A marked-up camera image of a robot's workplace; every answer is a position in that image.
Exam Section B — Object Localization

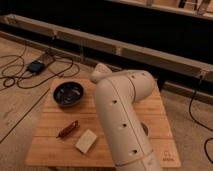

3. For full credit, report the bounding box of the brown bottle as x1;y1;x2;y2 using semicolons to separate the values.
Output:
57;121;79;138

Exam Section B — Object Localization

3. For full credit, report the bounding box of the wooden shelf beam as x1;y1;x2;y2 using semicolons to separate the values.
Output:
0;14;213;83

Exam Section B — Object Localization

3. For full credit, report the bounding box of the black power adapter box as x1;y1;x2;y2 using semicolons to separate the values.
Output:
27;61;45;74

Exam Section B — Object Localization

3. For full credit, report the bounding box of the white cup dark inside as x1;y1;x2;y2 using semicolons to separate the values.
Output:
141;122;149;136

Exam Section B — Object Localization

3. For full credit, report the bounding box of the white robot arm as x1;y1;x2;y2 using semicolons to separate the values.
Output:
90;63;163;171

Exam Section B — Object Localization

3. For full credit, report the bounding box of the beige sponge block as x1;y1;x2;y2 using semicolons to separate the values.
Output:
75;129;97;154

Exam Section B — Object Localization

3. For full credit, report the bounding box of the dark ceramic bowl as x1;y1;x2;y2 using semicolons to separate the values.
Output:
53;81;84;107

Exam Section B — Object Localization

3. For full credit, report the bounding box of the black cable right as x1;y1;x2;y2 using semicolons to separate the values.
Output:
188;77;213;165

